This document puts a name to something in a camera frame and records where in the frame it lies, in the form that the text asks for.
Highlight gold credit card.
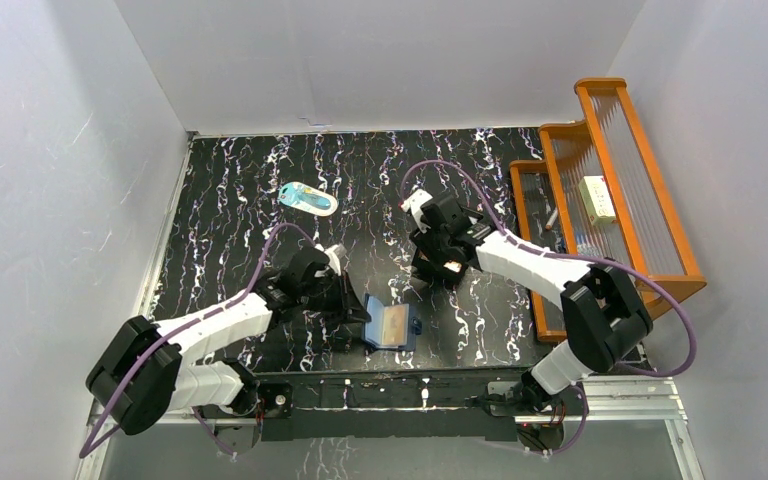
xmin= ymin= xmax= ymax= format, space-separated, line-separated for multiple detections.
xmin=381 ymin=304 xmax=409 ymax=348

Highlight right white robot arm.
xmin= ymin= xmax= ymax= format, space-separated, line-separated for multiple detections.
xmin=401 ymin=190 xmax=653 ymax=414

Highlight blue items on rack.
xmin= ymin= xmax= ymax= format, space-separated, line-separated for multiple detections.
xmin=561 ymin=229 xmax=605 ymax=258

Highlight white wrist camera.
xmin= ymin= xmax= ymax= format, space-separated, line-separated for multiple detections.
xmin=315 ymin=244 xmax=347 ymax=275
xmin=400 ymin=189 xmax=433 ymax=216

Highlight orange wooden tiered rack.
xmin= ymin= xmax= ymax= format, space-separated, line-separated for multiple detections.
xmin=508 ymin=78 xmax=708 ymax=344

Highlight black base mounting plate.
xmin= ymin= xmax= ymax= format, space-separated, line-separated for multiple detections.
xmin=195 ymin=364 xmax=591 ymax=444

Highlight teal oval blister pack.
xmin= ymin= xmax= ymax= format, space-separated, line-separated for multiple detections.
xmin=278 ymin=181 xmax=338 ymax=217

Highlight gold cards in box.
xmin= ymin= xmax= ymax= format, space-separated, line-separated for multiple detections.
xmin=443 ymin=260 xmax=463 ymax=274

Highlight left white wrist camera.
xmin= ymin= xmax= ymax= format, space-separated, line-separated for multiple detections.
xmin=315 ymin=244 xmax=347 ymax=275

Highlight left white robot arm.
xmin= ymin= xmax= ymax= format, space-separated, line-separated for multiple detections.
xmin=85 ymin=244 xmax=370 ymax=435

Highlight small stick on rack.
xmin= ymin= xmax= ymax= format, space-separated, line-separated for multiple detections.
xmin=544 ymin=208 xmax=559 ymax=230

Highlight aluminium frame rail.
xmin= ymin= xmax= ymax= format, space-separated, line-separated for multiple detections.
xmin=75 ymin=374 xmax=690 ymax=480

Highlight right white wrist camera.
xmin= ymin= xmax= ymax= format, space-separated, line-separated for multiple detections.
xmin=400 ymin=189 xmax=433 ymax=216

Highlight black card box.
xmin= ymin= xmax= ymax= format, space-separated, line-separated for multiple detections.
xmin=409 ymin=228 xmax=475 ymax=286

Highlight white box on rack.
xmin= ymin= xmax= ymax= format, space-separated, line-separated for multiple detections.
xmin=578 ymin=175 xmax=617 ymax=226

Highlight blue leather card holder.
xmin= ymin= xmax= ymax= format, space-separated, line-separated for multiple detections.
xmin=361 ymin=294 xmax=422 ymax=352

